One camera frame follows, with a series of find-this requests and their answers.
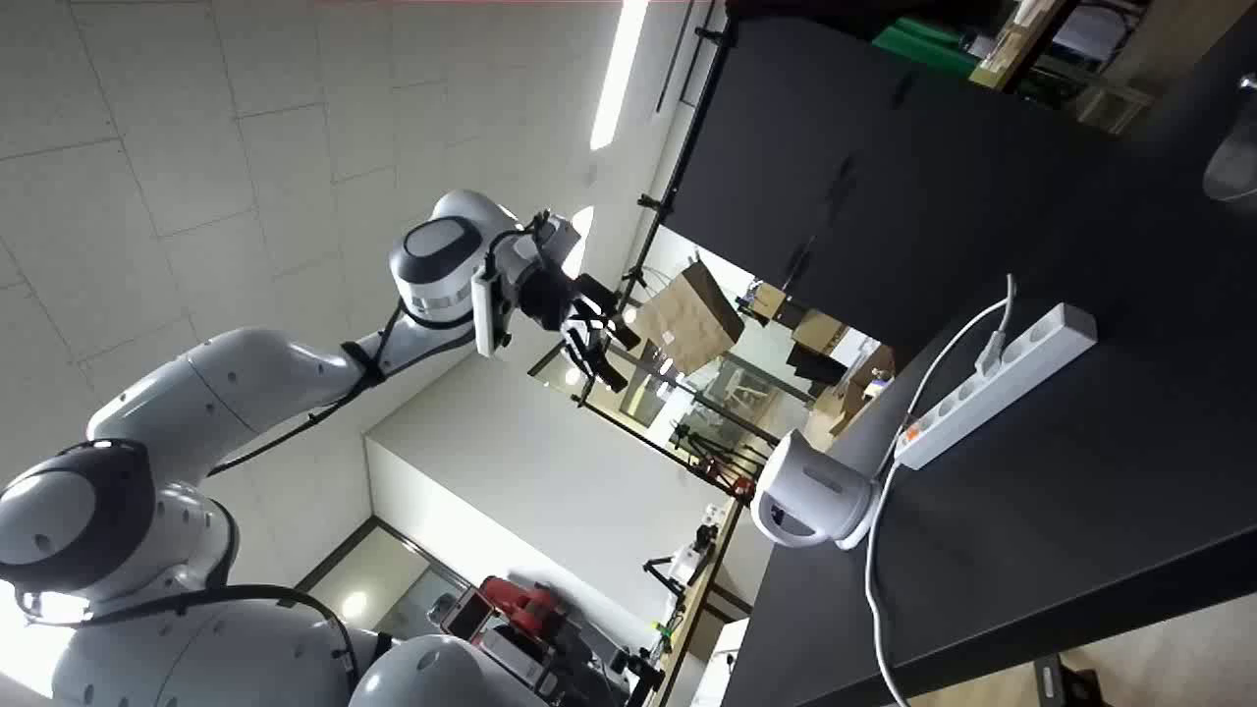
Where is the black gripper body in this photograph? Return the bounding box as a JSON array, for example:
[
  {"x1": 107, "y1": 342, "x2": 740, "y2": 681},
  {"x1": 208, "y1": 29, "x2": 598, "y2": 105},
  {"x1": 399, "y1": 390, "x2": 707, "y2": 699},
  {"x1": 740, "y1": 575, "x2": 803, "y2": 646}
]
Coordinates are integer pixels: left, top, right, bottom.
[{"x1": 511, "y1": 263, "x2": 584, "y2": 334}]

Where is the white extension power strip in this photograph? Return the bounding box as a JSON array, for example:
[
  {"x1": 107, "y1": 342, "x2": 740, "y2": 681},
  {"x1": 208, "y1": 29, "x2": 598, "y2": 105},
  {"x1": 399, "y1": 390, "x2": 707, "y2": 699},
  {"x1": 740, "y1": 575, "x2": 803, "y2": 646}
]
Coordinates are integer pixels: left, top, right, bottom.
[{"x1": 894, "y1": 298, "x2": 1100, "y2": 476}]

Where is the black tripod stand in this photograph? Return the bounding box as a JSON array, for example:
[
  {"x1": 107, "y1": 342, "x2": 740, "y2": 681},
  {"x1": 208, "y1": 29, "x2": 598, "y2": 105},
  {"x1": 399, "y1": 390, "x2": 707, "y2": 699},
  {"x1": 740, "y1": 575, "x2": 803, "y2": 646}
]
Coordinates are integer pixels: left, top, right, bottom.
[{"x1": 611, "y1": 193, "x2": 681, "y2": 318}]

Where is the brown paper bag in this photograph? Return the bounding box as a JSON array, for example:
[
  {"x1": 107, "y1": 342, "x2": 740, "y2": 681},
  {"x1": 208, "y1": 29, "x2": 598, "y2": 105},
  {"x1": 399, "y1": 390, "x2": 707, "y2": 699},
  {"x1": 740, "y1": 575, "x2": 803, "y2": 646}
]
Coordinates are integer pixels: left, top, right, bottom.
[{"x1": 630, "y1": 256, "x2": 750, "y2": 380}]

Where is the long ceiling light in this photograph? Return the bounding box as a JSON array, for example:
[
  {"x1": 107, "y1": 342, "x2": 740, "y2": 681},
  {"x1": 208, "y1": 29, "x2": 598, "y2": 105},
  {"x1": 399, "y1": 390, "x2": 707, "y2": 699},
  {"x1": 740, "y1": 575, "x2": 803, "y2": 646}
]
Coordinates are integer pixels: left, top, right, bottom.
[
  {"x1": 562, "y1": 205, "x2": 601, "y2": 279},
  {"x1": 584, "y1": 0, "x2": 656, "y2": 156}
]

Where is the red machine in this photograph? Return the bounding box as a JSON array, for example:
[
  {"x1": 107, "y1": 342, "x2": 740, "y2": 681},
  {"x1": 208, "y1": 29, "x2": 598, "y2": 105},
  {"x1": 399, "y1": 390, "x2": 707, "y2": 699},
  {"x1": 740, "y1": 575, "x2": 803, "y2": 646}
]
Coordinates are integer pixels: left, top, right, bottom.
[{"x1": 473, "y1": 575, "x2": 568, "y2": 646}]

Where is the black backdrop panel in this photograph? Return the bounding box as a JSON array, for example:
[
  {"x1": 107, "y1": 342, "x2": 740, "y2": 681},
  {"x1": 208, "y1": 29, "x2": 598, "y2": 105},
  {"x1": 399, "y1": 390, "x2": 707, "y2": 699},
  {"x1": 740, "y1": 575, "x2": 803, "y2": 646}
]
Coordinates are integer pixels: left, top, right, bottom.
[{"x1": 659, "y1": 11, "x2": 1184, "y2": 356}]

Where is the white plug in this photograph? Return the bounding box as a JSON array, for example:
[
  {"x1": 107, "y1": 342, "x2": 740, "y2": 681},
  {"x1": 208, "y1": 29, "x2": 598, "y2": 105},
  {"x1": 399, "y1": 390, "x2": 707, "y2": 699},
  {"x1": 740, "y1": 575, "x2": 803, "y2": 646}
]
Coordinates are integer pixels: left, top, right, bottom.
[{"x1": 978, "y1": 318, "x2": 1019, "y2": 376}]

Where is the green cloth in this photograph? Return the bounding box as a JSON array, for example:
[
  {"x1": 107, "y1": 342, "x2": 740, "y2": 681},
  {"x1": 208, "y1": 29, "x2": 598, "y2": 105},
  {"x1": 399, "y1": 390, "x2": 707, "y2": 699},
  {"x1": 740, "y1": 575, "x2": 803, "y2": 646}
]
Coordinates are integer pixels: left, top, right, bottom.
[{"x1": 871, "y1": 11, "x2": 978, "y2": 79}]

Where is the grey rounded object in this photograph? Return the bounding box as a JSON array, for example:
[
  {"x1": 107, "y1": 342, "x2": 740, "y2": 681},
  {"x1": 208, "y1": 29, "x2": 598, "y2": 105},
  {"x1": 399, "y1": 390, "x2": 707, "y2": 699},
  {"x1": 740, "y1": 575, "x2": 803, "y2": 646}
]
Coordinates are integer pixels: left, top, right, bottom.
[{"x1": 1198, "y1": 76, "x2": 1257, "y2": 207}]

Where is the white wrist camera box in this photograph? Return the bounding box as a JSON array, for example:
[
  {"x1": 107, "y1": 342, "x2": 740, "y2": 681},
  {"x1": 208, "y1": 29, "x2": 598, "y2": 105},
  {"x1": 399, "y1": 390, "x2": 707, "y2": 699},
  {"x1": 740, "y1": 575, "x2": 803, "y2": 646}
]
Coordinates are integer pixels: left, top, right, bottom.
[{"x1": 467, "y1": 273, "x2": 508, "y2": 360}]

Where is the white power cable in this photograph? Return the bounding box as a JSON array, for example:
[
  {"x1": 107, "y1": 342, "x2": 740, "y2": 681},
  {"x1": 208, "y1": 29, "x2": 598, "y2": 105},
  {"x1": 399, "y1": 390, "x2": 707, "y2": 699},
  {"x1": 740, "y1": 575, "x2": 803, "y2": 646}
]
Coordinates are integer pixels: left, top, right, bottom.
[{"x1": 856, "y1": 273, "x2": 1021, "y2": 707}]

